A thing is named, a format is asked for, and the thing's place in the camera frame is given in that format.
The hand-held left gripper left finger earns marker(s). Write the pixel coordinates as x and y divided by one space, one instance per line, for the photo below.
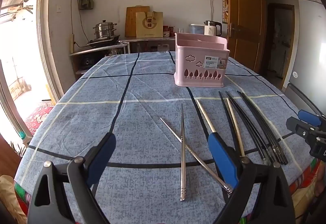
101 155

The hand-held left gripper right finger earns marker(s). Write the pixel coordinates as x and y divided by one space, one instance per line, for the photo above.
221 152

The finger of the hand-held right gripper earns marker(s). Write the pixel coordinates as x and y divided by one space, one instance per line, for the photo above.
308 114
299 128

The beige chopstick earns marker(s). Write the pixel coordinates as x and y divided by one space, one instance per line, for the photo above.
235 125
205 115

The steel chopstick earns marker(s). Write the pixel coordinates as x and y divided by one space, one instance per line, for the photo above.
173 129
182 175

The pink plastic basket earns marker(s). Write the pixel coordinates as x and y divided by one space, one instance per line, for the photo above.
188 71

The grey refrigerator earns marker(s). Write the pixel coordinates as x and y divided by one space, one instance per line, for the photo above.
310 48

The red patterned rug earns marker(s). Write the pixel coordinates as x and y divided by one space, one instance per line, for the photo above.
38 119

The white green plastic bottle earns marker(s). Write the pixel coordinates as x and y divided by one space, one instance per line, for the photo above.
25 138

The black kitchen appliance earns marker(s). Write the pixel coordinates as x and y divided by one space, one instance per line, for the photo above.
87 62

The wooden side shelf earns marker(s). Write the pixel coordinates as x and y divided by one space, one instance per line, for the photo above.
73 66

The crumpled brown paper bag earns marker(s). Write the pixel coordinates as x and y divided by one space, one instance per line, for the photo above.
10 196

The black induction cooker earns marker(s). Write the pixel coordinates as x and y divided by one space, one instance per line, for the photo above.
101 41

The beige power strip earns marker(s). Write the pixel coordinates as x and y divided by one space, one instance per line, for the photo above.
72 44

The white electric kettle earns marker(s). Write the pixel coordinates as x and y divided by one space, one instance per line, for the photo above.
211 30

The wooden door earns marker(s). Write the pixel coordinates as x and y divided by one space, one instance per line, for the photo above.
244 9

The steel steamer pot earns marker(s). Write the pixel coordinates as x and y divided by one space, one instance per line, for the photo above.
104 30

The clear plastic container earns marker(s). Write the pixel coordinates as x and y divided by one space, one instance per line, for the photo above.
196 29

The wooden cutting board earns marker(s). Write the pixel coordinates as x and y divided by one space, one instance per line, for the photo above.
130 22

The giraffe wall poster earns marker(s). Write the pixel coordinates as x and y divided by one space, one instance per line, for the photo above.
224 4

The white wall switch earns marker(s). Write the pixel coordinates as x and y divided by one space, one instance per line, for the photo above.
59 8

